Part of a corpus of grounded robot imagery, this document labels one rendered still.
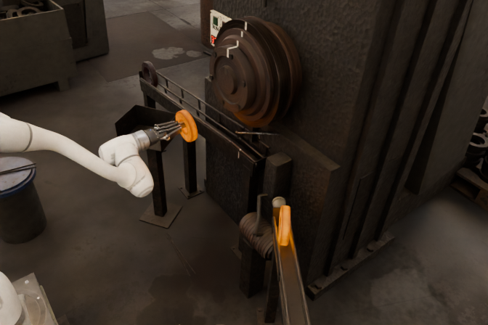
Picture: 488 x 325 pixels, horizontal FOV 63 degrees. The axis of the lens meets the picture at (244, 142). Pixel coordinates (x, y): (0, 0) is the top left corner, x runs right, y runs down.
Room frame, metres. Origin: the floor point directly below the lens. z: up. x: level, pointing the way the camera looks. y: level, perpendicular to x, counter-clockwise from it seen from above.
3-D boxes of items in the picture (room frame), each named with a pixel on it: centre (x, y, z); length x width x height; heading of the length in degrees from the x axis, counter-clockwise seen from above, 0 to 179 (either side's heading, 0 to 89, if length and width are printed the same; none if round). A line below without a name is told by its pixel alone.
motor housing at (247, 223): (1.22, -0.11, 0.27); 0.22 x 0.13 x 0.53; 38
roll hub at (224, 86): (1.50, 0.07, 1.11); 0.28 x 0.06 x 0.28; 38
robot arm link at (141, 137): (1.41, 0.46, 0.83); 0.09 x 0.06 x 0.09; 39
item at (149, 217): (1.76, 0.52, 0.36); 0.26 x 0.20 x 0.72; 73
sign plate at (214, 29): (1.89, 0.12, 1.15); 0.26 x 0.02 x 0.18; 38
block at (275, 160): (1.38, -0.16, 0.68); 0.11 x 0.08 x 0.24; 128
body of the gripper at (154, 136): (1.46, 0.40, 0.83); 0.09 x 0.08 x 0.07; 129
